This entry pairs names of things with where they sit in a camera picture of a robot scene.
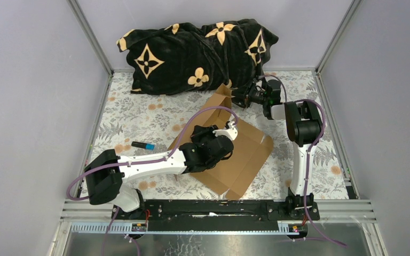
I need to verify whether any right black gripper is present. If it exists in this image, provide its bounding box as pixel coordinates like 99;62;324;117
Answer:
227;81;269;109

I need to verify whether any brown cardboard box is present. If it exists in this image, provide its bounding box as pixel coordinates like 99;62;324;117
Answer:
180;85;273;199

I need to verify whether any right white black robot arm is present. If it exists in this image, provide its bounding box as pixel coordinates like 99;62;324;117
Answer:
232;76;326;220

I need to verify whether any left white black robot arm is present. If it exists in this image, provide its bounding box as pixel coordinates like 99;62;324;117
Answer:
85;121;238;219

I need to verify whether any black blanket with tan flowers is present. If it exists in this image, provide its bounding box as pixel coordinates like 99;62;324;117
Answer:
116;19;279;95

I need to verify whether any black blue marker pen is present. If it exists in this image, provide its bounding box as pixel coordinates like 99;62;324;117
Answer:
131;141;155;150

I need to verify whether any floral patterned table mat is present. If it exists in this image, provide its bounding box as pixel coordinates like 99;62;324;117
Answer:
91;73;349;199

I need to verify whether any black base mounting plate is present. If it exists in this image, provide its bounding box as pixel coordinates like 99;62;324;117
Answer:
116;199;320;233

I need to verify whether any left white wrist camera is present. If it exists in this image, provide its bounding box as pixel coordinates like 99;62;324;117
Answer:
213;121;238;141

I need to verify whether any aluminium frame rail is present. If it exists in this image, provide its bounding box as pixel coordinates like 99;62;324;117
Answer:
60;197;377;236

